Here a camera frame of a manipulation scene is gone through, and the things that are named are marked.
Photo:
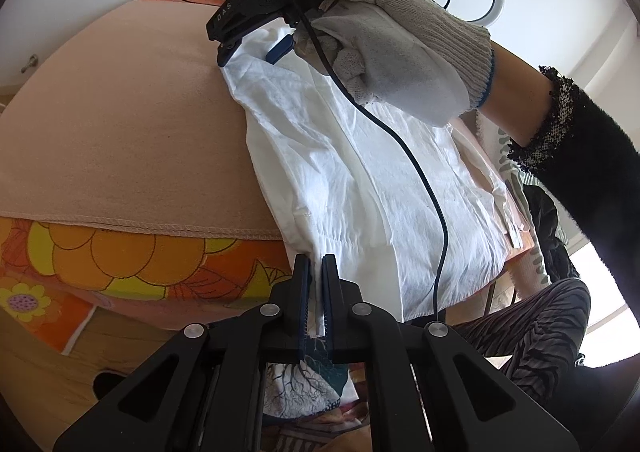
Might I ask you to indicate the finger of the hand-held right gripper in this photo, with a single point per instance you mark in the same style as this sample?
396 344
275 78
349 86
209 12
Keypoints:
227 52
280 50

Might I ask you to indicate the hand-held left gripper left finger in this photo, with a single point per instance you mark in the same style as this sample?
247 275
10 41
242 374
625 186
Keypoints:
302 304

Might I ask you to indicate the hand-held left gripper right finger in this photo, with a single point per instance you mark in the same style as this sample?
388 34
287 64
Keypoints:
328 304

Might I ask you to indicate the white shirt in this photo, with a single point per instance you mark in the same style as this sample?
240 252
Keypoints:
350 192

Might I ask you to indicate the person's right forearm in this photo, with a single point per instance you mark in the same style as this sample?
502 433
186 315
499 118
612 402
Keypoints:
575 142

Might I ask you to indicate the person's right hand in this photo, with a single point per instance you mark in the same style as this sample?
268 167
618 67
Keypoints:
400 47

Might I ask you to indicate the branch print white cloth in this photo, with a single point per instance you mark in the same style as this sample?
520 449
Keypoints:
300 382

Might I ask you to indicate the pink fleece blanket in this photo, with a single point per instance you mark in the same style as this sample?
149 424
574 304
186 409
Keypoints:
125 122

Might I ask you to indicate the orange floral bed sheet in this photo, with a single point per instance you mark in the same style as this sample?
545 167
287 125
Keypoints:
125 272

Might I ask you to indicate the metal cabinet knob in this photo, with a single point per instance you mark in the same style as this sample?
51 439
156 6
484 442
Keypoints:
30 61

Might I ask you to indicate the person's zebra striped pants leg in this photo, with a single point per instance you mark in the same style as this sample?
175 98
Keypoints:
535 332

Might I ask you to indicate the green patterned white cloth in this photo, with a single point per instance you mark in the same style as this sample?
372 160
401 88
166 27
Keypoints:
515 172

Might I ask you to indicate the black cloth bundle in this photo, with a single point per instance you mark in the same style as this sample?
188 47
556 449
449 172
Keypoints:
547 227

